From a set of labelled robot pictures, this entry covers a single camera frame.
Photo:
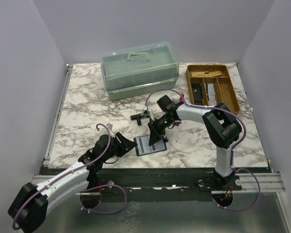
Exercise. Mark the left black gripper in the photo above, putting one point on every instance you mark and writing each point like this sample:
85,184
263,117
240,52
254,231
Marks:
125,146

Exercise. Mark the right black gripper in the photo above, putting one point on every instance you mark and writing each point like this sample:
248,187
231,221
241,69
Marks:
155,136

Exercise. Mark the red card holder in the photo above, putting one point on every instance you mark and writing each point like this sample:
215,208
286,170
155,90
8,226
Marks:
181,98

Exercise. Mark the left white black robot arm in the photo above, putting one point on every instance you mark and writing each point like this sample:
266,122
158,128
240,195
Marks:
35,201

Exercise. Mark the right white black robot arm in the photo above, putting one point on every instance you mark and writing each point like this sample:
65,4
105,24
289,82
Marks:
224,129

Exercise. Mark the white striped card in wallet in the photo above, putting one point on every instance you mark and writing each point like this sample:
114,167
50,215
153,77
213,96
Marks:
143,145

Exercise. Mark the white cards in tray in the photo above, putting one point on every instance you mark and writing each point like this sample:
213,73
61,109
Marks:
210,94

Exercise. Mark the black T-shaped part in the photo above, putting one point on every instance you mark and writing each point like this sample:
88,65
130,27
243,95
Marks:
138,117

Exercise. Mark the black items in tray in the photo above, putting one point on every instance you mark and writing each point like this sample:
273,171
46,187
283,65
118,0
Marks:
197,94

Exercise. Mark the green plastic storage box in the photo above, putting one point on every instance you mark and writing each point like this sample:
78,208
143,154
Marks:
139,70

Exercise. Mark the brown woven organizer tray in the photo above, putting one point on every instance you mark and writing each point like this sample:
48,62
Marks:
224,90

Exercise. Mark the brown cardboard piece in tray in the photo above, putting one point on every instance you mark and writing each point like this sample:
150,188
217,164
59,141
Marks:
206,74

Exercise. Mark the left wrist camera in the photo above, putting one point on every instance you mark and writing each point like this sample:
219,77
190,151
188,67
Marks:
109,126

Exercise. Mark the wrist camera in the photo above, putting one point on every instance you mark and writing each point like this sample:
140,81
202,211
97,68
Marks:
109,126
149,114

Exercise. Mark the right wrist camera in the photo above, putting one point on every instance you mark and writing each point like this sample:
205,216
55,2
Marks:
149,114

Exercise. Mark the black mounting base rail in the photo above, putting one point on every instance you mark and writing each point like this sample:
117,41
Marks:
162,184

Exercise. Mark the aluminium frame rail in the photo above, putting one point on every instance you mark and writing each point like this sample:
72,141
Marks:
78,112

